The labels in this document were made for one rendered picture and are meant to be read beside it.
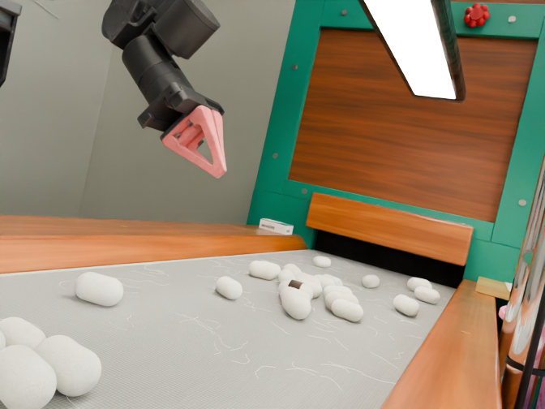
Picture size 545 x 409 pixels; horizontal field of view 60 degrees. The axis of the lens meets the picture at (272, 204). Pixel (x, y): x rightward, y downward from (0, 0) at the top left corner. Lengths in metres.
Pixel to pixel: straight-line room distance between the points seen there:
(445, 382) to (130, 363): 0.18
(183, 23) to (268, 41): 1.69
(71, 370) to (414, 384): 0.18
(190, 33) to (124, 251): 0.26
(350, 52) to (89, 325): 0.84
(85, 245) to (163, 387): 0.26
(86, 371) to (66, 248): 0.25
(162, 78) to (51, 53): 2.14
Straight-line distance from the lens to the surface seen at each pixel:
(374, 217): 0.89
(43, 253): 0.46
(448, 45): 0.56
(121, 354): 0.30
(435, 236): 0.87
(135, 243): 0.55
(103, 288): 0.37
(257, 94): 2.21
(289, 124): 1.04
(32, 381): 0.22
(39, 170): 2.72
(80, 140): 2.84
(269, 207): 1.03
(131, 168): 2.63
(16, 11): 0.86
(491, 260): 0.93
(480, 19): 0.99
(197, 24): 0.59
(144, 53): 0.62
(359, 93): 1.01
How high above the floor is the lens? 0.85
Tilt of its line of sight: 2 degrees down
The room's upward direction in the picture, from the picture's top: 12 degrees clockwise
